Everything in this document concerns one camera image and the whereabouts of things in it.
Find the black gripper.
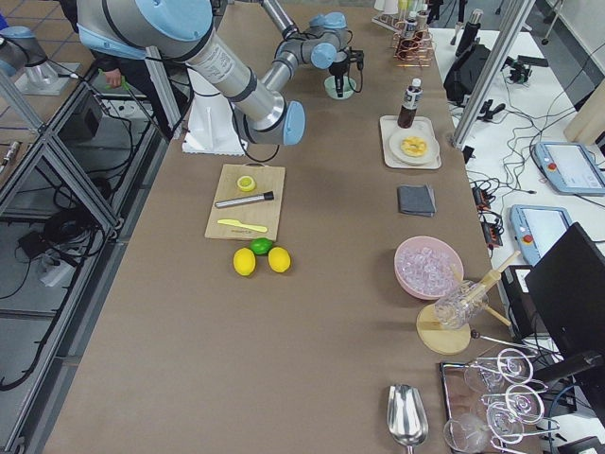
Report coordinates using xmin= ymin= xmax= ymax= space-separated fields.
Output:
xmin=328 ymin=46 xmax=364 ymax=95

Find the mint green bowl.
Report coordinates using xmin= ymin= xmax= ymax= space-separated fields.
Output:
xmin=323 ymin=76 xmax=356 ymax=100

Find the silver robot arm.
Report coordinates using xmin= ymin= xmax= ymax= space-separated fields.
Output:
xmin=77 ymin=0 xmax=349 ymax=146

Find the pink bowl of ice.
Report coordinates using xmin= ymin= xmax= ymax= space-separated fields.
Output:
xmin=394 ymin=236 xmax=464 ymax=301

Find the metal ice scoop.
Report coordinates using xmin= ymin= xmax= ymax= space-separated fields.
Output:
xmin=387 ymin=384 xmax=429 ymax=453

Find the dark sauce bottle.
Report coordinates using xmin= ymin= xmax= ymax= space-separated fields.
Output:
xmin=397 ymin=78 xmax=423 ymax=129

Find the twisted donut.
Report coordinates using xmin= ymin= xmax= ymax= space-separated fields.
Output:
xmin=400 ymin=136 xmax=427 ymax=157

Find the white plate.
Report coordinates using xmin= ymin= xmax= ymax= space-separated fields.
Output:
xmin=388 ymin=130 xmax=440 ymax=166

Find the white serving tray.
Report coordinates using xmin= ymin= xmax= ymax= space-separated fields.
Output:
xmin=379 ymin=115 xmax=441 ymax=169

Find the black bag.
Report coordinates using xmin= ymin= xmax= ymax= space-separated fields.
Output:
xmin=443 ymin=44 xmax=490 ymax=106

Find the steel muddler black tip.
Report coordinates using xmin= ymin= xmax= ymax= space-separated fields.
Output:
xmin=214 ymin=191 xmax=274 ymax=209

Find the halved lemon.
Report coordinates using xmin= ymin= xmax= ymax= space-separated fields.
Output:
xmin=236 ymin=175 xmax=256 ymax=192

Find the grey folded cloth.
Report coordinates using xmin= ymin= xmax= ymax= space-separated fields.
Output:
xmin=397 ymin=184 xmax=437 ymax=217

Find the wooden cutting board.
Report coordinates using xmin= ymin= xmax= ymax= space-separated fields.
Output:
xmin=204 ymin=164 xmax=285 ymax=240

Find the yellow plastic knife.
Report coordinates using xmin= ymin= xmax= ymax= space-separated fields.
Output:
xmin=216 ymin=218 xmax=268 ymax=233

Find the green lime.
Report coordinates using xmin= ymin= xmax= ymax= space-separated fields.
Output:
xmin=249 ymin=237 xmax=273 ymax=255

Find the yellow lemon right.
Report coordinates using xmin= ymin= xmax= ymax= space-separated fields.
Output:
xmin=268 ymin=247 xmax=291 ymax=273

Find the yellow lemon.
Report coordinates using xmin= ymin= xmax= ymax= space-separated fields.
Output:
xmin=233 ymin=248 xmax=256 ymax=276
xmin=268 ymin=247 xmax=291 ymax=273

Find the yellow lemon left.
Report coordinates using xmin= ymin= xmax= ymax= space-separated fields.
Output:
xmin=233 ymin=248 xmax=256 ymax=276

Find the person in black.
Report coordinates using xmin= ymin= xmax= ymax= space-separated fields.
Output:
xmin=59 ymin=0 xmax=188 ymax=141

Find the teach pendant near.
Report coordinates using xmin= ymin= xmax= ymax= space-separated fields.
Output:
xmin=510 ymin=204 xmax=573 ymax=266

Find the teach pendant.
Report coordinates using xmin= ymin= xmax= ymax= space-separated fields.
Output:
xmin=532 ymin=142 xmax=604 ymax=196
xmin=510 ymin=204 xmax=573 ymax=266

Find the teach pendant far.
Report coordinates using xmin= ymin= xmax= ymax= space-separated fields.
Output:
xmin=532 ymin=142 xmax=604 ymax=196

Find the clear glass mug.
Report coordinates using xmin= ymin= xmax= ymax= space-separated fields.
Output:
xmin=434 ymin=280 xmax=489 ymax=329

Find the wooden glass stand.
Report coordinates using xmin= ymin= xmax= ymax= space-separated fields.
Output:
xmin=416 ymin=251 xmax=520 ymax=356

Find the black monitor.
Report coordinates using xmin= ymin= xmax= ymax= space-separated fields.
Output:
xmin=526 ymin=222 xmax=604 ymax=419

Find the black tray with glasses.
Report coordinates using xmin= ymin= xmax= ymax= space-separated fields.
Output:
xmin=440 ymin=347 xmax=560 ymax=453

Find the copper wire bottle rack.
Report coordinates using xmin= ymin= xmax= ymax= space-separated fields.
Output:
xmin=372 ymin=11 xmax=434 ymax=68

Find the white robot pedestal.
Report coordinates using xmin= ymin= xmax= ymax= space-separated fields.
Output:
xmin=182 ymin=69 xmax=248 ymax=156

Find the aluminium frame post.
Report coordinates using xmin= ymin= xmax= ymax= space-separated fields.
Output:
xmin=451 ymin=0 xmax=535 ymax=149

